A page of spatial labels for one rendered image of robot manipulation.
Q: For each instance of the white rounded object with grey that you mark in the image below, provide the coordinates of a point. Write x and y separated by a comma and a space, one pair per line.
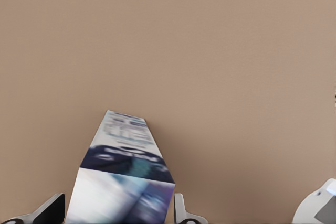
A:
312, 205

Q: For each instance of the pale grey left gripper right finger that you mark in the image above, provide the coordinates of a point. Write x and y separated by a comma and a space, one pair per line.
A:
179, 209

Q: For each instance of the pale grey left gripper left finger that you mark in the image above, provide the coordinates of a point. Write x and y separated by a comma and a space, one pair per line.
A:
50, 209

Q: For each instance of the white and navy printed box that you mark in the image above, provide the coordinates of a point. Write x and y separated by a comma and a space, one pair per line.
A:
123, 176

